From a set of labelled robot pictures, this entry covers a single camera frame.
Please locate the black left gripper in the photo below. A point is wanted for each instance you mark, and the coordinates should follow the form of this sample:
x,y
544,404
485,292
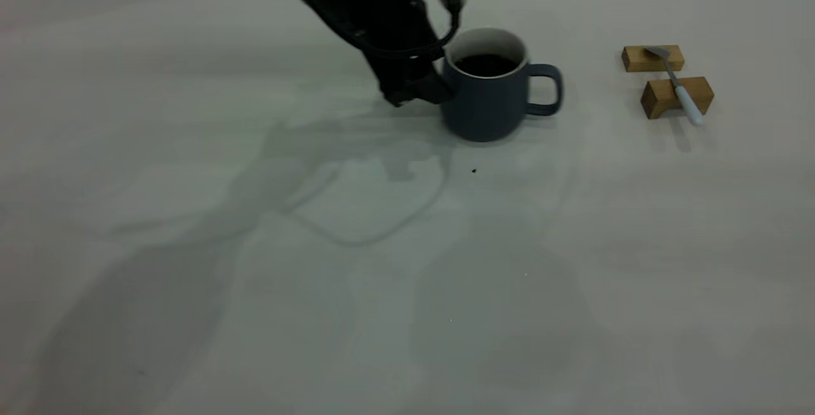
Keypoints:
x,y
401,39

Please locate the grey ceramic cup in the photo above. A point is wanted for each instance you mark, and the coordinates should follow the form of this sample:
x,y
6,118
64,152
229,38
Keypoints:
x,y
487,109

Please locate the dark coffee liquid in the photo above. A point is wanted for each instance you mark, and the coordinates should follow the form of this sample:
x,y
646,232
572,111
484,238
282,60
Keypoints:
x,y
487,65

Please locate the flat wooden block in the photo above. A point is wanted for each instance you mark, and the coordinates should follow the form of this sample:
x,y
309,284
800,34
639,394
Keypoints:
x,y
637,60

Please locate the arched wooden block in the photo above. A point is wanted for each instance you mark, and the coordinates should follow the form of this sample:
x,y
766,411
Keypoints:
x,y
659,93

